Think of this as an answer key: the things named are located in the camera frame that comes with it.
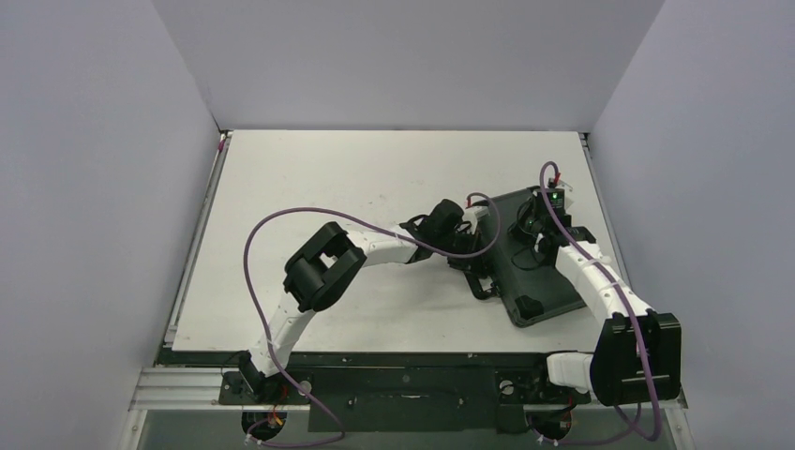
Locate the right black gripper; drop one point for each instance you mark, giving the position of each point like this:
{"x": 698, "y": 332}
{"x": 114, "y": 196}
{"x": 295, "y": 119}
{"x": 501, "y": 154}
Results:
{"x": 537, "y": 249}

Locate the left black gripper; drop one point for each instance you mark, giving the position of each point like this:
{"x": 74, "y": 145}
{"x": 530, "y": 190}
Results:
{"x": 472, "y": 264}

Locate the black poker set case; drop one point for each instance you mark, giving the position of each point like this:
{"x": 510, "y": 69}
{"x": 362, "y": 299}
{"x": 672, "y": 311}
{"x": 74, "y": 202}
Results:
{"x": 523, "y": 277}

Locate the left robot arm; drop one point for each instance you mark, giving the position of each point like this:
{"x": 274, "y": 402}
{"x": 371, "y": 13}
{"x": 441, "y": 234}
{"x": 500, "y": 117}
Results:
{"x": 321, "y": 271}

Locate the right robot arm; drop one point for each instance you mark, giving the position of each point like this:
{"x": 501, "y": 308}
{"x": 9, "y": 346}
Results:
{"x": 637, "y": 356}

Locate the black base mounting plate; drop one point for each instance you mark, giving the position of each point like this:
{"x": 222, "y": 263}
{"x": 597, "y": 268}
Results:
{"x": 415, "y": 392}

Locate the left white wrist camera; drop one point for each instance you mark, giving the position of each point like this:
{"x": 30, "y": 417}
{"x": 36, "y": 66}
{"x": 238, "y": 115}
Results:
{"x": 476, "y": 211}

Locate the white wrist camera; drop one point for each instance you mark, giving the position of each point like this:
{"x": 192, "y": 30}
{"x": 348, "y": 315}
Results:
{"x": 563, "y": 185}
{"x": 476, "y": 211}

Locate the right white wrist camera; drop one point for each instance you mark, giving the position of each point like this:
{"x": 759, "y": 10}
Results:
{"x": 563, "y": 185}

